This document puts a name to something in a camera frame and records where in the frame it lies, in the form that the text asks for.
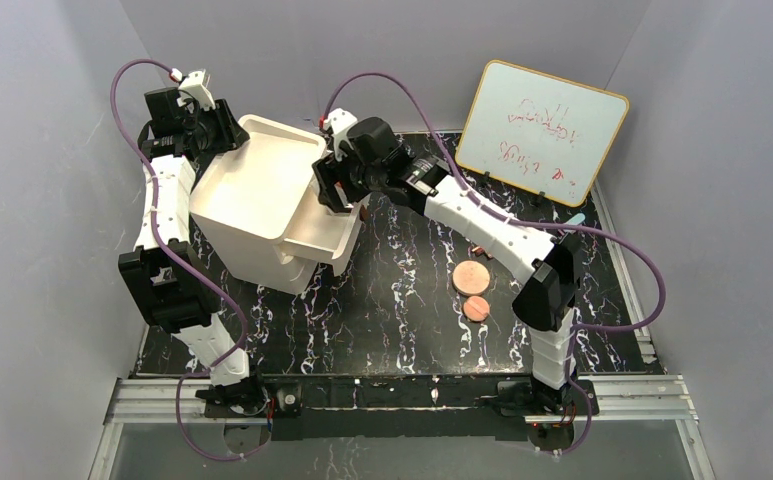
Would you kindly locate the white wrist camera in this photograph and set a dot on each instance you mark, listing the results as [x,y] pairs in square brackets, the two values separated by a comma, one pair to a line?
[337,124]
[193,85]

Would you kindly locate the large round pink compact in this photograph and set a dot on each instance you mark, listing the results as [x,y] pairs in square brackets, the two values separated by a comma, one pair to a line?
[471,278]

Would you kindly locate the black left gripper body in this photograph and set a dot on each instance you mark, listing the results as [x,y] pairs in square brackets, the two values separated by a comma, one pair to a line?
[228,125]

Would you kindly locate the light blue eraser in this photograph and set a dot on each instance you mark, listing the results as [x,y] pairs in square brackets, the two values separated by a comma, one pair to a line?
[577,219]

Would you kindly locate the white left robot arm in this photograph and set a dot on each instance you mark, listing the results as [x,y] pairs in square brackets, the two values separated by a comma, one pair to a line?
[162,273]

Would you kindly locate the whiteboard with yellow frame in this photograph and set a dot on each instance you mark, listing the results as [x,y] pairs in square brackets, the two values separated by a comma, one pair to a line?
[540,133]

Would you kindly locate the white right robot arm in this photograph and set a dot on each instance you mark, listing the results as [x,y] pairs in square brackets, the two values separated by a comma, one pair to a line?
[543,265]

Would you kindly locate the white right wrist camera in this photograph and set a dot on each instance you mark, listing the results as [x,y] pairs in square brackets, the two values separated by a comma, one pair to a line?
[337,124]

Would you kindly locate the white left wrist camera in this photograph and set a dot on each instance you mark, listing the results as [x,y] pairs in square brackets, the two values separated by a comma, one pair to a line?
[193,85]

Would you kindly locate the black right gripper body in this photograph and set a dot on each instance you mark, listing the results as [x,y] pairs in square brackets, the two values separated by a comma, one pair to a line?
[331,183]

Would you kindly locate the white top drawer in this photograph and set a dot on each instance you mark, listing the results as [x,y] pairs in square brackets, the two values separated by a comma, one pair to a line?
[320,234]

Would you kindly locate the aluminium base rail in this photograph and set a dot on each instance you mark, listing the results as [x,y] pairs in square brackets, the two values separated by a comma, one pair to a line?
[603,397]

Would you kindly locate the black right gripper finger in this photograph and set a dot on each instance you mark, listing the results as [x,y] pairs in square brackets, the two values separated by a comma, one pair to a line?
[326,185]
[351,197]

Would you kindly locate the white three-drawer organizer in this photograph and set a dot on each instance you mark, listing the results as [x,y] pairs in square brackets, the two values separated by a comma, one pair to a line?
[246,200]

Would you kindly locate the small round pink compact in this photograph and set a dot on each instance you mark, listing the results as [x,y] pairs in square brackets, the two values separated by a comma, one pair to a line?
[476,309]

